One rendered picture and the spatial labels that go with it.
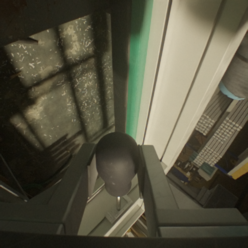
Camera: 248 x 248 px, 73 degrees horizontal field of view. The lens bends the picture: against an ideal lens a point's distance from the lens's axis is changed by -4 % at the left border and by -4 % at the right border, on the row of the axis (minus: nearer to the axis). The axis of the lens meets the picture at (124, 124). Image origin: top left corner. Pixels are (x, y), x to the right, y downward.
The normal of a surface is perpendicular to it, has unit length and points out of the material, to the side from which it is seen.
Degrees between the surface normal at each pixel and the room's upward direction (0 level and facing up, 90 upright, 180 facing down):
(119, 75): 90
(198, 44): 90
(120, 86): 90
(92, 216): 90
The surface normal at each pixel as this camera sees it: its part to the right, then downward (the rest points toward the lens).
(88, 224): 0.02, -0.61
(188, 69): -0.70, 0.55
